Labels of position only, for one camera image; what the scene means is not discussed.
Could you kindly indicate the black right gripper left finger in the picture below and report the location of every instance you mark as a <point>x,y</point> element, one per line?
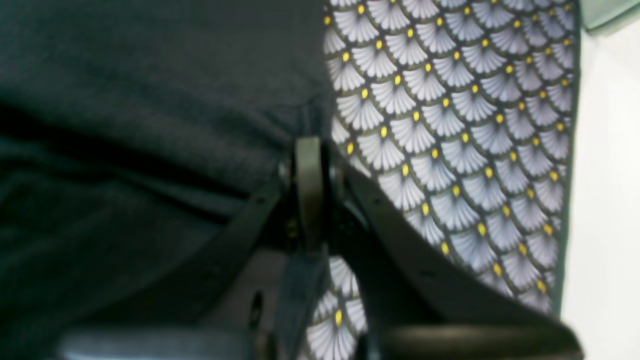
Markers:
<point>209,307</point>

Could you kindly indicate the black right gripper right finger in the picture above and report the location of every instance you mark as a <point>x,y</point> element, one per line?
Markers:
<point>418,305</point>

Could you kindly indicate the dark grey T-shirt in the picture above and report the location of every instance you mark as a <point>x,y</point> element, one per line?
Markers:
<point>132,131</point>

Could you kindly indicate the white side cabinet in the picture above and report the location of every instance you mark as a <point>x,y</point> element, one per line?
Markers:
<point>601,291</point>

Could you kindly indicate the fan-patterned tablecloth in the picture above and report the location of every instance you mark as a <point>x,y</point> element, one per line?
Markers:
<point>463,111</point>

